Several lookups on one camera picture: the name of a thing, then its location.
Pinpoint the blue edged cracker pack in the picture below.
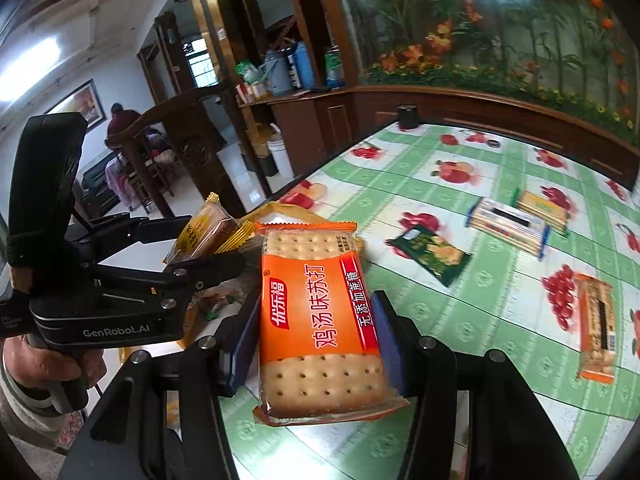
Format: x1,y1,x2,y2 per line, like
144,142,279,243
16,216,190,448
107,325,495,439
465,197,550,260

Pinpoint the seated person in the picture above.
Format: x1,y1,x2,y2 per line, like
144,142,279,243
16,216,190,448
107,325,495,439
105,103,140,211

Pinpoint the orange cracker pack barcode side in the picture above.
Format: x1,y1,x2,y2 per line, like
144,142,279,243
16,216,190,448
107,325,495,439
575,273,616,385

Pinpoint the framed wall painting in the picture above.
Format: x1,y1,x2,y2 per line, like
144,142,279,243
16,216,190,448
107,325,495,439
47,79,106,131

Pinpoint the fruit pattern green tablecloth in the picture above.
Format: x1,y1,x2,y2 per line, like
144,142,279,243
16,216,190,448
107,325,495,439
219,121,640,480

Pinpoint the small yellow cracker pack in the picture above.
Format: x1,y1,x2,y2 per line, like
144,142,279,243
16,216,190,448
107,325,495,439
163,192,255,264

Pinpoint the small black jar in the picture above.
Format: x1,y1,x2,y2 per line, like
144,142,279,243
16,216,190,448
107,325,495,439
397,104,420,131

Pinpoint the person's left hand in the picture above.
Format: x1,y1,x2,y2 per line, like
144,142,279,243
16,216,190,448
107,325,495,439
2,336,106,401

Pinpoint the wooden sideboard cabinet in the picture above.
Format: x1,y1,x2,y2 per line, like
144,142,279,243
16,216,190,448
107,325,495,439
241,86,639,188

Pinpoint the orange soda cracker pack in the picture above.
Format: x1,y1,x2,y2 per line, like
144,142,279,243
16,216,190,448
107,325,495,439
254,222,408,427

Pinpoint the white bucket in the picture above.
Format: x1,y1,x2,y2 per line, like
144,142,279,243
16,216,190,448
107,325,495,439
267,133,295,179

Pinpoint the dark wooden chair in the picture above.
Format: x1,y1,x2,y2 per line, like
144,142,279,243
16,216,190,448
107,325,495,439
104,81,246,221

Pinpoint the dark green snack packet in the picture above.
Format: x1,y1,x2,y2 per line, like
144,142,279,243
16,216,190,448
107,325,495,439
386,224,471,287

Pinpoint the yellow cardboard tray box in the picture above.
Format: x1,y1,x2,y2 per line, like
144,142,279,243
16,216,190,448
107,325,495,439
179,201,367,351

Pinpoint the flower aquarium display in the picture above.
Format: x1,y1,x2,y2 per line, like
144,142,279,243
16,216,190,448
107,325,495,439
338,0,639,144

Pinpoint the green edged yellow cracker pack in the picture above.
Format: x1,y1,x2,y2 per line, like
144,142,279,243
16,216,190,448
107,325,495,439
510,188,570,236

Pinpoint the grey kettle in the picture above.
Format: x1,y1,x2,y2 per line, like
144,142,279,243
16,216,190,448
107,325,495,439
260,49,293,96

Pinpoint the blue thermos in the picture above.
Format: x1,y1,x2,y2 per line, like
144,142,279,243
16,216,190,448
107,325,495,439
292,41,314,89

